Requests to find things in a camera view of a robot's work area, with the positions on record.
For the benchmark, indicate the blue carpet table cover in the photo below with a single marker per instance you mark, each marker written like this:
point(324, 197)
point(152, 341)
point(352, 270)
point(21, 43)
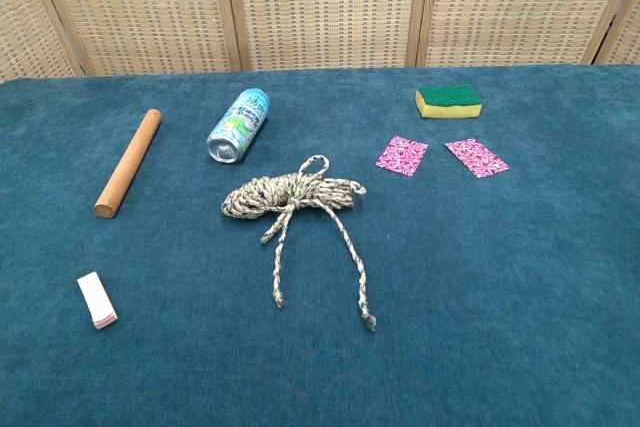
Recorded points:
point(450, 297)

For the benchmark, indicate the pink patterned card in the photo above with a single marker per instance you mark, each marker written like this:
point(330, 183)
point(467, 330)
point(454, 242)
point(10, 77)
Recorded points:
point(401, 156)
point(476, 157)

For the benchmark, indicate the green and yellow sponge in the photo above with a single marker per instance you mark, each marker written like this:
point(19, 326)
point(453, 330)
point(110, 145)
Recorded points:
point(447, 102)

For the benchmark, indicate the light blue drink can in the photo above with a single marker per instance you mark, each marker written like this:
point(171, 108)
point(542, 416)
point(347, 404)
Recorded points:
point(240, 124)

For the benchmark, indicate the woven folding screen panel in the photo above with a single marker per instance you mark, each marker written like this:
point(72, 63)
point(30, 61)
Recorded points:
point(140, 7)
point(627, 42)
point(325, 7)
point(25, 22)
point(520, 7)

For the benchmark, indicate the white folded paper stack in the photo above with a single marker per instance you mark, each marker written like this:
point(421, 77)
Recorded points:
point(95, 299)

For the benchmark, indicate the brown wooden round stick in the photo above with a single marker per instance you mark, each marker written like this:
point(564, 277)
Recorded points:
point(127, 164)

